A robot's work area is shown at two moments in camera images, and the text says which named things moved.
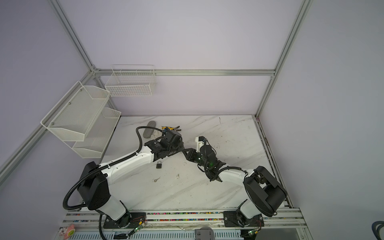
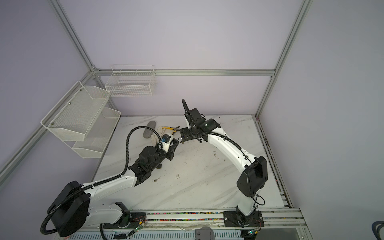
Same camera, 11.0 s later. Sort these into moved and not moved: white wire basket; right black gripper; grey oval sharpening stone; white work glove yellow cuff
Moved: right black gripper
Not moved: white work glove yellow cuff; white wire basket; grey oval sharpening stone
